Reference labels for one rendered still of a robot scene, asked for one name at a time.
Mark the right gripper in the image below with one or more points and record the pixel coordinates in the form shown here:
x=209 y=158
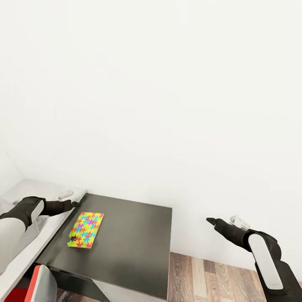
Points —
x=225 y=229

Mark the jigsaw puzzle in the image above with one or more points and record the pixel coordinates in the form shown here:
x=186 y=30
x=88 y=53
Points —
x=85 y=229

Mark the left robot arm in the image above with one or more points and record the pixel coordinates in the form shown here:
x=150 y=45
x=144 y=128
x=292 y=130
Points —
x=15 y=222

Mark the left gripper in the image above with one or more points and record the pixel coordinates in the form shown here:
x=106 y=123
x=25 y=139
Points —
x=61 y=207

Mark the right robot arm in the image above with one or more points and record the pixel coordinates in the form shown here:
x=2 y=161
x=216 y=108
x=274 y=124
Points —
x=277 y=279

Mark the swivel chair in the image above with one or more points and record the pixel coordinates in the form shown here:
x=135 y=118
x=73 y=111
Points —
x=42 y=288

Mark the desk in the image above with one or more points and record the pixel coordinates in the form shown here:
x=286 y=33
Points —
x=129 y=257

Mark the toy box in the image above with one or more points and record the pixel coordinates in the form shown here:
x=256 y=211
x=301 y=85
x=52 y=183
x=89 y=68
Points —
x=31 y=232

